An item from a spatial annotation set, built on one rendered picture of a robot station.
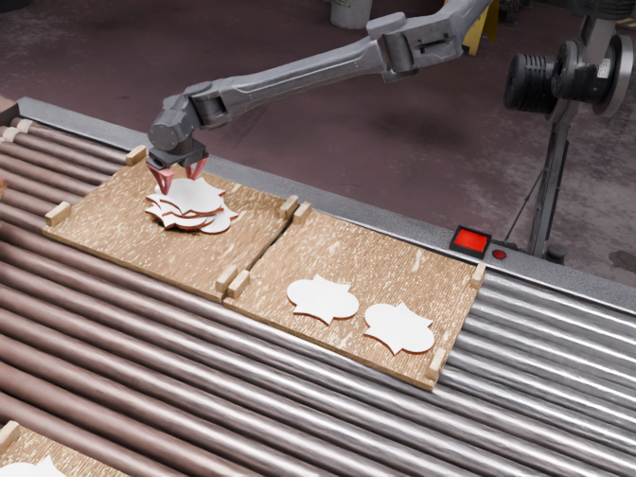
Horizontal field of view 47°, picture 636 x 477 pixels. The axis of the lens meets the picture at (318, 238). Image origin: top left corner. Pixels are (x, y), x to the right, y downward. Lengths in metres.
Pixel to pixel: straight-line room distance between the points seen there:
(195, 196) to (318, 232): 0.27
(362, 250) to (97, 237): 0.53
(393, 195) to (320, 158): 0.43
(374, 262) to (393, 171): 2.09
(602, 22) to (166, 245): 1.12
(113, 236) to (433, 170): 2.33
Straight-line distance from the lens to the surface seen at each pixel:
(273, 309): 1.36
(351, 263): 1.48
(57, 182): 1.75
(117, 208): 1.61
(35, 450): 1.19
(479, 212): 3.40
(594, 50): 1.92
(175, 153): 1.51
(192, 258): 1.46
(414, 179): 3.53
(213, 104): 1.43
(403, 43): 1.34
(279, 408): 1.23
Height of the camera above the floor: 1.87
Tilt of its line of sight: 38 degrees down
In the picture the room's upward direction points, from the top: 7 degrees clockwise
